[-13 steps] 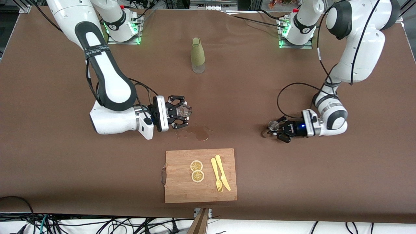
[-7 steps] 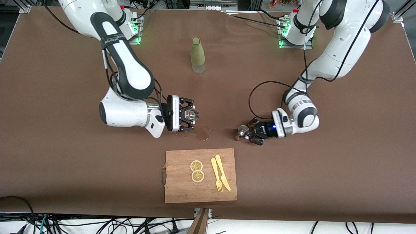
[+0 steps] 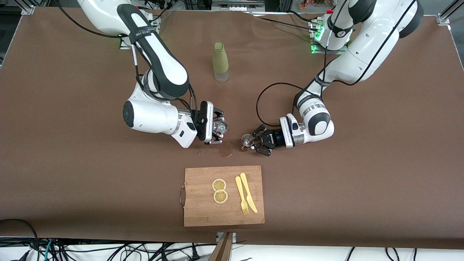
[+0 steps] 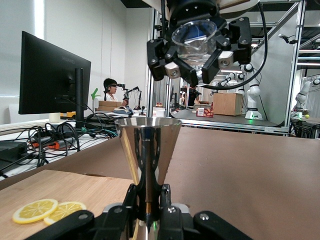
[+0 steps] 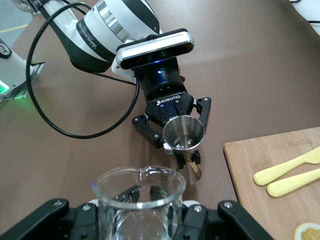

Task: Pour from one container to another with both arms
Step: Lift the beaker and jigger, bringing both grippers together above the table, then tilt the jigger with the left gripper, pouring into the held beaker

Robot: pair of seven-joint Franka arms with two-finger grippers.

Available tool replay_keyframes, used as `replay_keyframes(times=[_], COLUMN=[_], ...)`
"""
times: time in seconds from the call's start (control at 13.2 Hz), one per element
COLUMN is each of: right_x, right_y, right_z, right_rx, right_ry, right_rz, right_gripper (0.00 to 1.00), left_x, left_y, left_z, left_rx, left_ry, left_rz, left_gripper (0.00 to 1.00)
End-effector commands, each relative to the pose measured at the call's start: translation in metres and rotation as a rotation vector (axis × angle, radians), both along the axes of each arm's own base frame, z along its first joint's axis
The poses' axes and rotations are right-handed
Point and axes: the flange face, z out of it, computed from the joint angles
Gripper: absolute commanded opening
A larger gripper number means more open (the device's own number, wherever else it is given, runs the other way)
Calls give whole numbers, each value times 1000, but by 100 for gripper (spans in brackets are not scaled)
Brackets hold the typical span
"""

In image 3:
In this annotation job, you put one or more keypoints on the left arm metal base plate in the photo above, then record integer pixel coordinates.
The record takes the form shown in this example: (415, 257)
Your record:
(314, 50)

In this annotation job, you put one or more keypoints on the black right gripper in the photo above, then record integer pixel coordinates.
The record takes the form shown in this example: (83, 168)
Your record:
(216, 113)

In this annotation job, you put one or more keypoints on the yellow plastic fork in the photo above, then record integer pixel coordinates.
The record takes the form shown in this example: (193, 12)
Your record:
(240, 192)

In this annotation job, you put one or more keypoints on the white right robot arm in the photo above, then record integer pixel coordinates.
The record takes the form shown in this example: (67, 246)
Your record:
(159, 61)

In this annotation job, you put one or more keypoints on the wooden post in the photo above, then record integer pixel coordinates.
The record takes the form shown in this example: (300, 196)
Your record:
(222, 250)

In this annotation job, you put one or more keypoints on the green sleeved glass bottle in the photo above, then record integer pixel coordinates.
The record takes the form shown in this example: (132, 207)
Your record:
(220, 61)

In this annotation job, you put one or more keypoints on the brown table cover sheet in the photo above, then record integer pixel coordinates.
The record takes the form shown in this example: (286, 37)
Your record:
(108, 181)

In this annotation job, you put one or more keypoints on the metal measuring cup jigger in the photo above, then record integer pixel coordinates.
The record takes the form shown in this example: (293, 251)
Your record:
(247, 140)

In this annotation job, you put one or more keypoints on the aluminium frame corner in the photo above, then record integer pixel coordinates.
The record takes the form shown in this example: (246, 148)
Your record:
(447, 14)
(29, 8)

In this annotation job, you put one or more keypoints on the lemon slice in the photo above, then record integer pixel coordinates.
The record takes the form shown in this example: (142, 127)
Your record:
(220, 197)
(219, 185)

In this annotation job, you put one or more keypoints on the white power strip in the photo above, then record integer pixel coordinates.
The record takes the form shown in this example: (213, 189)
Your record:
(235, 7)

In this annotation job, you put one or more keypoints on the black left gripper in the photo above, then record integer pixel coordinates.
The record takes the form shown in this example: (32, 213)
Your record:
(274, 138)

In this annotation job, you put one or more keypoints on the clear glass shaker cup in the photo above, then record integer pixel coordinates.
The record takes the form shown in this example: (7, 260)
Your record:
(221, 126)

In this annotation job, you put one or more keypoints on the metal bracket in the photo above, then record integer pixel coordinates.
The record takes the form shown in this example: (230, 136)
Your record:
(233, 236)

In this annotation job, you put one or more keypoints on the wooden cutting board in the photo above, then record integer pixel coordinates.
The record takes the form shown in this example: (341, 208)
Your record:
(203, 210)

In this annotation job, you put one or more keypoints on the yellow plastic knife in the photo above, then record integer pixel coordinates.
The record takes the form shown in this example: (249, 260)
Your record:
(247, 190)

